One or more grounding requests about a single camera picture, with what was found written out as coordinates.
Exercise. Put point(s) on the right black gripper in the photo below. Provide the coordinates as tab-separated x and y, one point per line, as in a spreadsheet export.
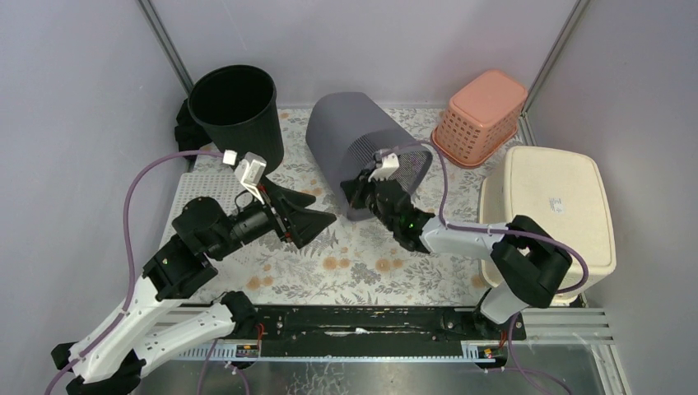
355	188

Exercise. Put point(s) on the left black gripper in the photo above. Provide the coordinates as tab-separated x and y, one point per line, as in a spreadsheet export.
280	219

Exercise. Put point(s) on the grey ribbed waste bin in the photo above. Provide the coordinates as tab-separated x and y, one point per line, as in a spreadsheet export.
344	132

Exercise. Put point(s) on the white perforated plastic basket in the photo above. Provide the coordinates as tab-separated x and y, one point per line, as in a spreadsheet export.
222	187

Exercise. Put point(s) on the black round waste bin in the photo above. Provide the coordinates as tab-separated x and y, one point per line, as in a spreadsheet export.
236	106

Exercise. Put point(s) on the pink perforated plastic basket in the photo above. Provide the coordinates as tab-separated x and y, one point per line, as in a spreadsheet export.
480	118

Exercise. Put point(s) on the cream plastic laundry basket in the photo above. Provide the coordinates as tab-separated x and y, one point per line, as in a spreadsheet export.
563	192

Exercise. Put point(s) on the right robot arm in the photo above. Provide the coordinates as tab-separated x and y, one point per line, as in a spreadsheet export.
531	263

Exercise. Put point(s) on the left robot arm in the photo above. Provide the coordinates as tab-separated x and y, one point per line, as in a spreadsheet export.
127	347

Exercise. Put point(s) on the black cloth in corner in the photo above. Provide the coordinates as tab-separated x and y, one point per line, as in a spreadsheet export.
189	135

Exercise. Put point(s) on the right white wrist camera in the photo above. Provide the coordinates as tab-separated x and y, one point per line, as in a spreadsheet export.
385	167

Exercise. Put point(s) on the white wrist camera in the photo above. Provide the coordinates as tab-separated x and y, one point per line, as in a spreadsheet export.
385	167
248	169

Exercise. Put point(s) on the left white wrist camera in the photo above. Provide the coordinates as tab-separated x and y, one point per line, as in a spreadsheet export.
248	169

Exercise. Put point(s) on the aluminium frame rail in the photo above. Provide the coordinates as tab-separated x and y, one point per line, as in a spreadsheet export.
555	326

